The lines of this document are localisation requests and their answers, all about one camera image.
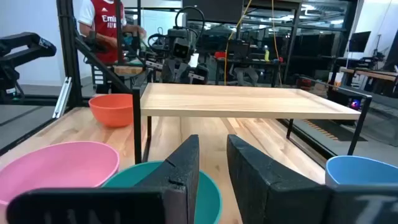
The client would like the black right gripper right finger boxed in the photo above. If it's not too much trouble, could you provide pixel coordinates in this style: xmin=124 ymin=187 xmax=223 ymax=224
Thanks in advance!
xmin=226 ymin=134 xmax=332 ymax=224

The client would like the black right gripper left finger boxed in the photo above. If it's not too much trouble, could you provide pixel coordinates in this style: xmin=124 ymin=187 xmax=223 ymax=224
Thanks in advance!
xmin=135 ymin=134 xmax=200 ymax=224

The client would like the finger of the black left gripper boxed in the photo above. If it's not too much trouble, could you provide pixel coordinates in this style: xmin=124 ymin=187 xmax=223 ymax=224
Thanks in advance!
xmin=160 ymin=58 xmax=175 ymax=83
xmin=178 ymin=60 xmax=192 ymax=83

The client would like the teal bowl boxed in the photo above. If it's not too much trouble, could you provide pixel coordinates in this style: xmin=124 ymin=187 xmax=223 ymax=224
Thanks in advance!
xmin=101 ymin=160 xmax=223 ymax=224

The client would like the orange bowl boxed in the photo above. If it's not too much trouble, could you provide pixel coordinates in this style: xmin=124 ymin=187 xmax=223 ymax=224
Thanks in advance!
xmin=88 ymin=93 xmax=134 ymax=128

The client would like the blue bowl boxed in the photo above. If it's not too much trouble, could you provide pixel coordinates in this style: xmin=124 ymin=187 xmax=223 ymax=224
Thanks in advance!
xmin=325 ymin=155 xmax=398 ymax=189

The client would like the pink bowl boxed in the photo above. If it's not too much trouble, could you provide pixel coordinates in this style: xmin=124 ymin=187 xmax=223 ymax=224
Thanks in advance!
xmin=0 ymin=141 xmax=121 ymax=224

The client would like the black overhead panel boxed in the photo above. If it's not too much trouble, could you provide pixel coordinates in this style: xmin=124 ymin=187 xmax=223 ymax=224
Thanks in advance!
xmin=182 ymin=0 xmax=245 ymax=24

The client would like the person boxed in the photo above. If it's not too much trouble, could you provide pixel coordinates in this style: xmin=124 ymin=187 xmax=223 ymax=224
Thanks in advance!
xmin=77 ymin=0 xmax=147 ymax=65

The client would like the long wooden workbench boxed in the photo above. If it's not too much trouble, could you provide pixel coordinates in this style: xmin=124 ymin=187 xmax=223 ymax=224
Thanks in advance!
xmin=340 ymin=67 xmax=398 ymax=82

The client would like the black monitor on stand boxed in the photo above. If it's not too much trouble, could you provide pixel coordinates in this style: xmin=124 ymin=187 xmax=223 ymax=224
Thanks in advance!
xmin=348 ymin=30 xmax=372 ymax=54

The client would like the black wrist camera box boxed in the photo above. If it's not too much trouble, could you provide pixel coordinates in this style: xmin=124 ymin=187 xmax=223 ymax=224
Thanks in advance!
xmin=172 ymin=37 xmax=191 ymax=60

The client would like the yellow hanging cable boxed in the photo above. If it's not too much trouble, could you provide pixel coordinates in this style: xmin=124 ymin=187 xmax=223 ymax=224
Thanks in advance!
xmin=223 ymin=0 xmax=253 ymax=86
xmin=271 ymin=0 xmax=283 ymax=86

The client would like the wooden shelf with black frame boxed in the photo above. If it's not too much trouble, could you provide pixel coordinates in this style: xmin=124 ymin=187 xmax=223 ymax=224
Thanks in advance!
xmin=132 ymin=82 xmax=373 ymax=165

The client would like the black cable loop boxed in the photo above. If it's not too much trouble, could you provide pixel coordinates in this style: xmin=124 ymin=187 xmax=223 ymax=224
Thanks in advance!
xmin=174 ymin=6 xmax=206 ymax=32

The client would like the black rig frame post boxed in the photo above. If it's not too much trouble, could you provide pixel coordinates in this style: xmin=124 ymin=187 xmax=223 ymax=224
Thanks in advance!
xmin=56 ymin=0 xmax=134 ymax=108

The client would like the silver aluminium rail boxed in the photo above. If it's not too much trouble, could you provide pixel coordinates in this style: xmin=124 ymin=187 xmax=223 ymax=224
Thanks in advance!
xmin=52 ymin=77 xmax=73 ymax=119

